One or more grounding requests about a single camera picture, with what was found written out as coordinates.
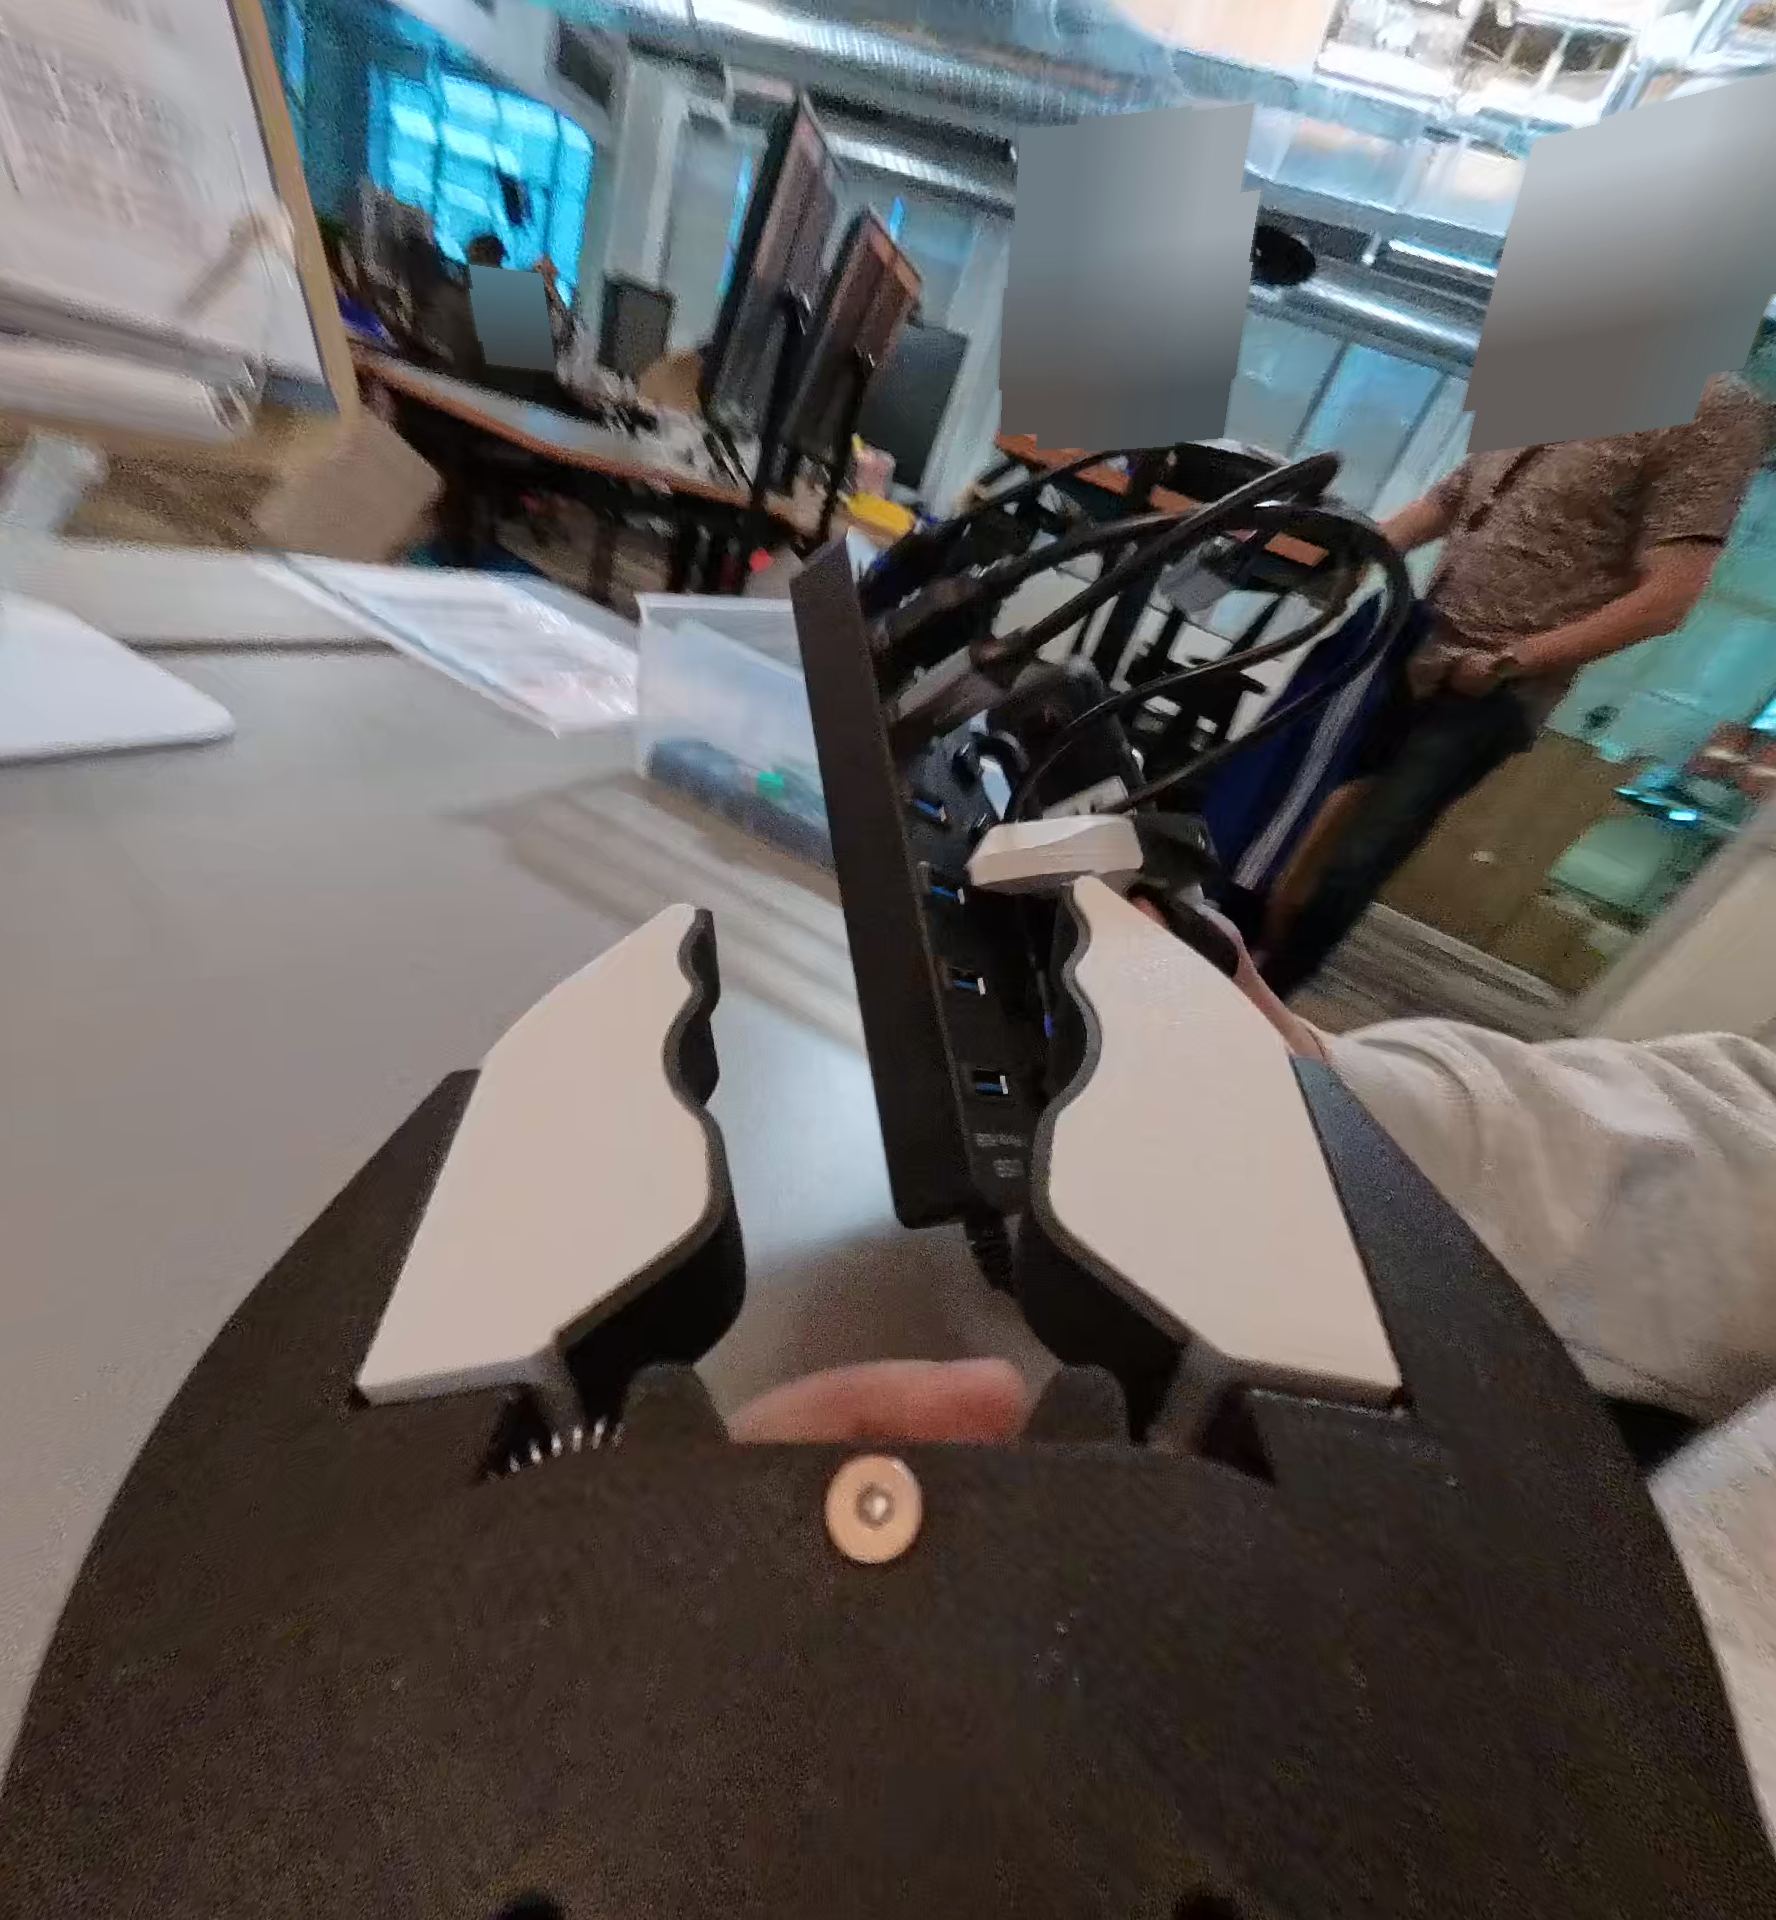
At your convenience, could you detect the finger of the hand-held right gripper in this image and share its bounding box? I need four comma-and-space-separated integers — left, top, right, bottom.
966, 812, 1142, 895

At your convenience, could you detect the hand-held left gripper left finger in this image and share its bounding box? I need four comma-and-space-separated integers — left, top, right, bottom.
354, 906, 749, 1407

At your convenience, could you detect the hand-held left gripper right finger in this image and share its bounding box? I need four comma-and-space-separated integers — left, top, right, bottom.
1025, 875, 1407, 1439

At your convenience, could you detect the black USB hub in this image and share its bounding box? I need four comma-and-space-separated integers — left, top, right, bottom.
789, 536, 1077, 1234

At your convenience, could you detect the clear plastic bin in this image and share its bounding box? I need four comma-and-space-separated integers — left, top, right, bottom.
635, 590, 868, 869

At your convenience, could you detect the person's right forearm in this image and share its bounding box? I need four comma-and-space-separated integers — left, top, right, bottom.
1315, 1019, 1776, 1427

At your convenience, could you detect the grey desk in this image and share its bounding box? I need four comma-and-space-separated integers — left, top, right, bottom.
0, 536, 1084, 1920

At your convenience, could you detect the person's right hand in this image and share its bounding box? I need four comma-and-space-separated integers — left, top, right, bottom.
1190, 907, 1334, 1064

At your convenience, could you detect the person's left hand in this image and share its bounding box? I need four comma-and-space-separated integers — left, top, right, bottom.
730, 1358, 1028, 1445

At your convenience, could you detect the laminated paper sheet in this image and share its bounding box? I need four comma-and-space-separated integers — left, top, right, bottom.
261, 551, 645, 737

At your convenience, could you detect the black display panel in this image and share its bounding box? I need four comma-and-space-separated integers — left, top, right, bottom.
787, 208, 927, 485
701, 91, 847, 453

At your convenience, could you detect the wooden background table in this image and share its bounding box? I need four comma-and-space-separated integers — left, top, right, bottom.
351, 343, 831, 603

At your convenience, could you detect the white document stand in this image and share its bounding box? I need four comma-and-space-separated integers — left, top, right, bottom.
0, 254, 267, 773

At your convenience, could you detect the leaning cardboard sheet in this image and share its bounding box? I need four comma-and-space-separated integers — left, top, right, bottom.
253, 408, 444, 565

